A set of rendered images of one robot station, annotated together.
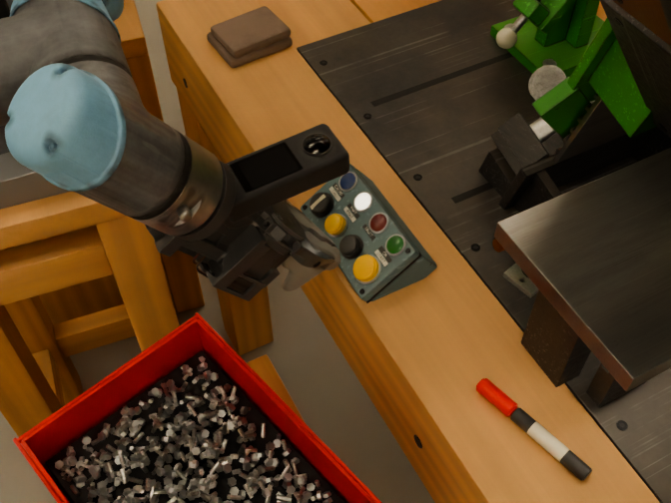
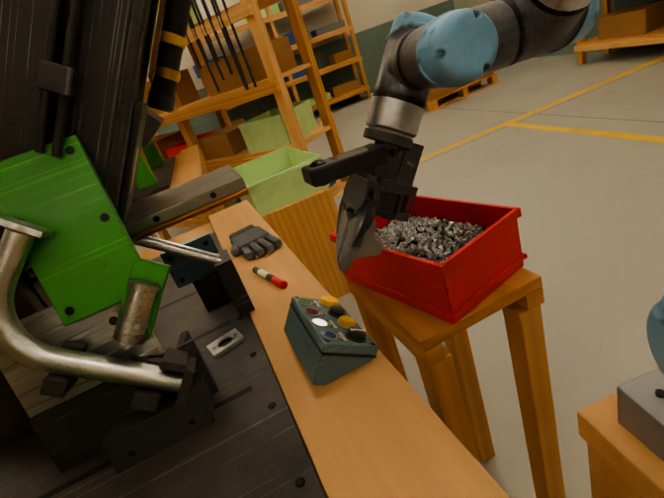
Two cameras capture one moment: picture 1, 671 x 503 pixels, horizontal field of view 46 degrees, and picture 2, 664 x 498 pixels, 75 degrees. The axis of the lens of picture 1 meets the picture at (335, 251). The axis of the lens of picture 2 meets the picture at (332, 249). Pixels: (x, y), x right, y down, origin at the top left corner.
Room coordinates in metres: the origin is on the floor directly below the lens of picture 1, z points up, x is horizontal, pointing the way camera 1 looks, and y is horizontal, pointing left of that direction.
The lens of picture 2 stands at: (1.06, 0.14, 1.27)
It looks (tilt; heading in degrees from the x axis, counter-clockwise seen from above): 25 degrees down; 195
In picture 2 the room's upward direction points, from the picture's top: 20 degrees counter-clockwise
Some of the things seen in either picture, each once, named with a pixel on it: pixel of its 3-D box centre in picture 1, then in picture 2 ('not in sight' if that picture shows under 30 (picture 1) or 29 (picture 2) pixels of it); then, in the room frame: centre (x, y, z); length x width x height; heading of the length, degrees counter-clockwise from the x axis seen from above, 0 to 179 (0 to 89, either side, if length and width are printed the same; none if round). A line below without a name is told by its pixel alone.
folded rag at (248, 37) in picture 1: (249, 35); not in sight; (0.94, 0.12, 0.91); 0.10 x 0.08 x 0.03; 122
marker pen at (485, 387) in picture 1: (531, 427); (269, 277); (0.34, -0.19, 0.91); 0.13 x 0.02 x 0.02; 42
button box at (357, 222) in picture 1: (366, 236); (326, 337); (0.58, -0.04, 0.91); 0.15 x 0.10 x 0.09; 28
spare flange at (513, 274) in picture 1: (532, 271); (225, 343); (0.53, -0.22, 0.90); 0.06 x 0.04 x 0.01; 132
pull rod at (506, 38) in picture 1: (516, 26); not in sight; (0.90, -0.24, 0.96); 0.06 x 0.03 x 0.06; 118
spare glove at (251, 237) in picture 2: not in sight; (249, 242); (0.15, -0.29, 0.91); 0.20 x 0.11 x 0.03; 36
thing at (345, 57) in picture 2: not in sight; (281, 67); (-7.94, -1.94, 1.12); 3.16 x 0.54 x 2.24; 114
